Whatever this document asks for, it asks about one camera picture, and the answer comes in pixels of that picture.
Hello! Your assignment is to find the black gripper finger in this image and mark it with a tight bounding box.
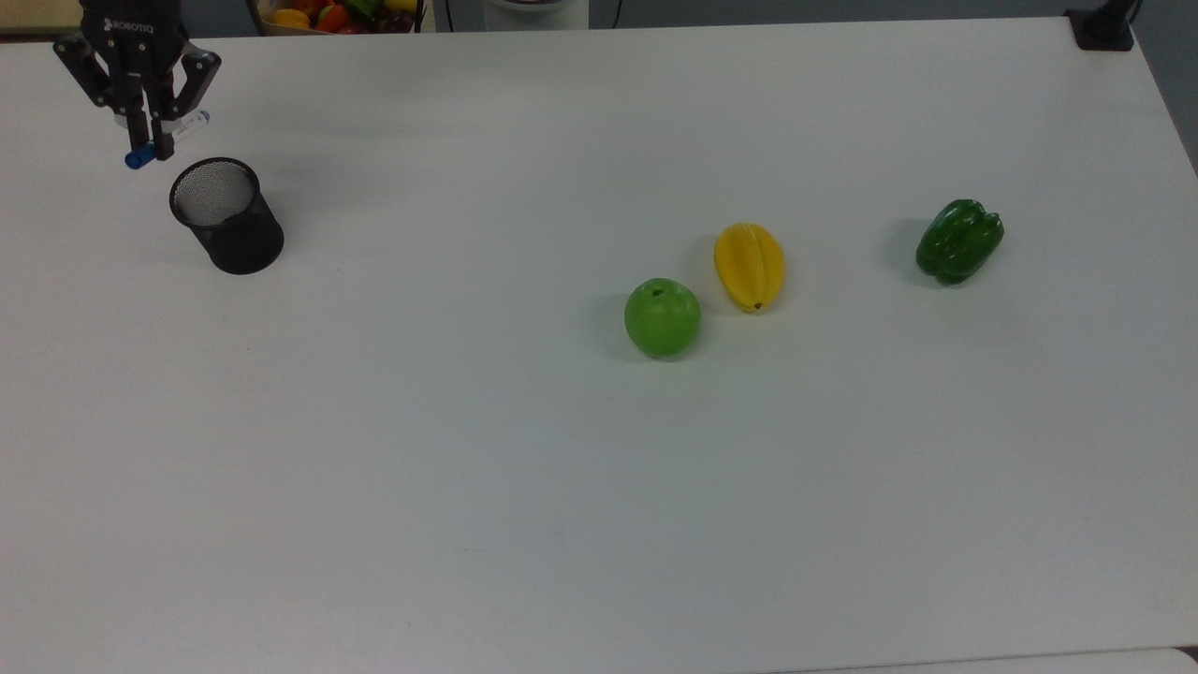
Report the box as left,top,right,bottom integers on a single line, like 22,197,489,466
150,49,224,163
52,35,152,143

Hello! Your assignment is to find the light wooden board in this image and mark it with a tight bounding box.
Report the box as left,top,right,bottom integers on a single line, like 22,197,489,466
0,0,85,37

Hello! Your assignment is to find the basket of toy fruit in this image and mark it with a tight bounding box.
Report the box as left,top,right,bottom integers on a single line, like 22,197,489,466
248,0,427,37

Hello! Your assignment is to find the white marker with blue cap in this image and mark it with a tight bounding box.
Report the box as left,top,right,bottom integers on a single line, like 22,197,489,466
124,110,212,170

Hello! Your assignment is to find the black clamp stand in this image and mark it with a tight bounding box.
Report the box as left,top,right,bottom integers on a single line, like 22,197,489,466
1065,0,1145,52

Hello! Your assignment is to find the black mesh pen cup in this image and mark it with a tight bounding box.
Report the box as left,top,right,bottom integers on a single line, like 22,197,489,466
168,156,285,276

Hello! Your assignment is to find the yellow toy starfruit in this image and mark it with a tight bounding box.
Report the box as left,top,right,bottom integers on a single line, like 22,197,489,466
713,222,786,314

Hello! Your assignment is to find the green toy bell pepper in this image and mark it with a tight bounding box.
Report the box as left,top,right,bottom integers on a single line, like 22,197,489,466
915,198,1005,286

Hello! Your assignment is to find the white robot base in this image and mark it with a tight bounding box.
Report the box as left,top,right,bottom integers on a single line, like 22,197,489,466
482,0,591,31

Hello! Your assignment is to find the green toy apple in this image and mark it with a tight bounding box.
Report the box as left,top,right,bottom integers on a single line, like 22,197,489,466
624,277,702,359

